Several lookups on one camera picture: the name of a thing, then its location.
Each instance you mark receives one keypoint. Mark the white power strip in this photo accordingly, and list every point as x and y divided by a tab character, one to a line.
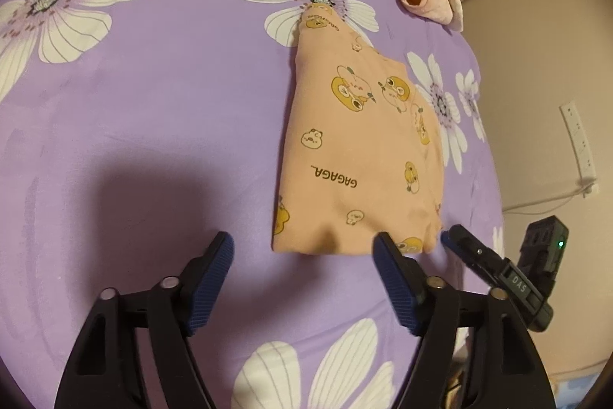
582	150

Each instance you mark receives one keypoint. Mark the blue bear printed blanket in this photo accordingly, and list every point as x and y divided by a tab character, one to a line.
572	394

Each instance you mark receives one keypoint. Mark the orange duck print garment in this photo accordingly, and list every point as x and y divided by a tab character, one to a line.
345	140

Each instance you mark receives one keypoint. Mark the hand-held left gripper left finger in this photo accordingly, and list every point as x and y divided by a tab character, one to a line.
215	275

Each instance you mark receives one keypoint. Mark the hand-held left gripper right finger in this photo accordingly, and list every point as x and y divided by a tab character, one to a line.
397	284

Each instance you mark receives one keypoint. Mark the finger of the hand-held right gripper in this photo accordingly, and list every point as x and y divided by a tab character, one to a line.
471	253

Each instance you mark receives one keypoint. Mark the purple floral bedsheet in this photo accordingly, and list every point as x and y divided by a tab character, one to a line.
143	102

